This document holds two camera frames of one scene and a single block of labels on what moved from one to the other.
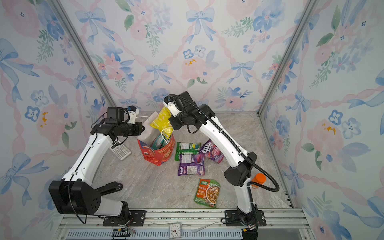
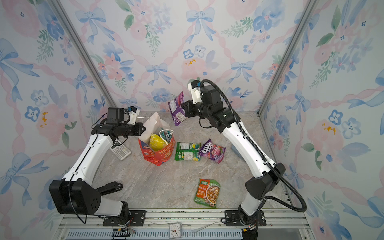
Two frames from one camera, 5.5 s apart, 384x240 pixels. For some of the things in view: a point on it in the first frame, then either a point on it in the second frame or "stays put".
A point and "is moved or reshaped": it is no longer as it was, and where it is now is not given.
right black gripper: x=173 y=122 -> x=189 y=109
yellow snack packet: x=162 y=122 -> x=156 y=142
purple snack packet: x=193 y=164 is moved or reshaped
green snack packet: x=186 y=148 stays put
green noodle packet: x=208 y=192 stays put
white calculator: x=120 y=150 stays put
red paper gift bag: x=148 y=135 stays put
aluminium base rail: x=182 y=224 stays put
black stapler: x=109 y=188 stays put
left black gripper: x=138 y=130 stays put
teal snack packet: x=159 y=142 -> x=167 y=136
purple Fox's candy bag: x=211 y=151 stays put
